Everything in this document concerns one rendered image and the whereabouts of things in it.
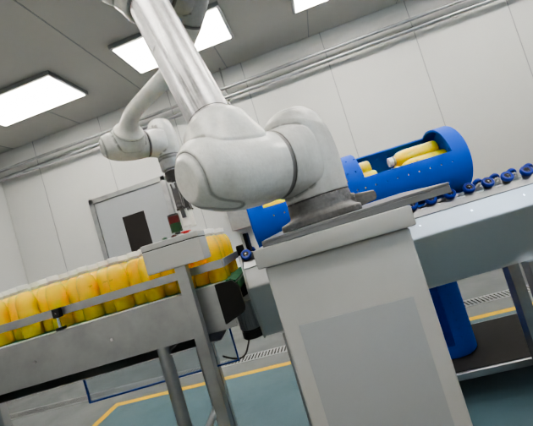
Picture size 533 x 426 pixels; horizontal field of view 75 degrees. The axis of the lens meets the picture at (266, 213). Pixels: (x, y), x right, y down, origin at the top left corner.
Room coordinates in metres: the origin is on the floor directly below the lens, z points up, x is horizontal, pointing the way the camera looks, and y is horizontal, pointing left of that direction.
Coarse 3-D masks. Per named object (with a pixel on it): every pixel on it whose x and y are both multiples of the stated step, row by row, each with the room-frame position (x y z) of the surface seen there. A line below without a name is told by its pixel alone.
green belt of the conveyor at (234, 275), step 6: (240, 270) 1.51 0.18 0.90; (228, 276) 1.37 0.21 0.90; (234, 276) 1.34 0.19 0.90; (240, 276) 1.41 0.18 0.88; (240, 282) 1.33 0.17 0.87; (174, 294) 1.31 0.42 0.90; (114, 312) 1.33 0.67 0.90; (96, 318) 1.31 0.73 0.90; (78, 324) 1.30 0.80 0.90; (54, 330) 1.31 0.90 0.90; (12, 342) 1.35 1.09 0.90
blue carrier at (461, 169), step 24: (408, 144) 1.50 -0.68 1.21; (456, 144) 1.30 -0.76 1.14; (360, 168) 1.32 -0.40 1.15; (384, 168) 1.57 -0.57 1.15; (408, 168) 1.30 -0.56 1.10; (432, 168) 1.30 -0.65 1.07; (456, 168) 1.30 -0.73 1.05; (360, 192) 1.31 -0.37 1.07; (384, 192) 1.32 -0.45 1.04; (456, 192) 1.39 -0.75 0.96; (264, 216) 1.33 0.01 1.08; (288, 216) 1.33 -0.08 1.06
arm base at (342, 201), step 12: (336, 192) 0.77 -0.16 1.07; (348, 192) 0.79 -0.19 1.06; (372, 192) 0.79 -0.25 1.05; (300, 204) 0.78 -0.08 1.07; (312, 204) 0.76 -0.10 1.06; (324, 204) 0.76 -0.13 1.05; (336, 204) 0.76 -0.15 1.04; (348, 204) 0.74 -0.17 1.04; (360, 204) 0.74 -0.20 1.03; (300, 216) 0.78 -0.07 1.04; (312, 216) 0.76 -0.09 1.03; (324, 216) 0.75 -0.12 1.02; (288, 228) 0.77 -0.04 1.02
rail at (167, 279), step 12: (204, 264) 1.27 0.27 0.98; (216, 264) 1.27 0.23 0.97; (168, 276) 1.28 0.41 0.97; (132, 288) 1.28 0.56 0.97; (144, 288) 1.28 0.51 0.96; (84, 300) 1.29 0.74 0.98; (96, 300) 1.29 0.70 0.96; (108, 300) 1.29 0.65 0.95; (48, 312) 1.30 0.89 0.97; (12, 324) 1.30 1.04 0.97; (24, 324) 1.30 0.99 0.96
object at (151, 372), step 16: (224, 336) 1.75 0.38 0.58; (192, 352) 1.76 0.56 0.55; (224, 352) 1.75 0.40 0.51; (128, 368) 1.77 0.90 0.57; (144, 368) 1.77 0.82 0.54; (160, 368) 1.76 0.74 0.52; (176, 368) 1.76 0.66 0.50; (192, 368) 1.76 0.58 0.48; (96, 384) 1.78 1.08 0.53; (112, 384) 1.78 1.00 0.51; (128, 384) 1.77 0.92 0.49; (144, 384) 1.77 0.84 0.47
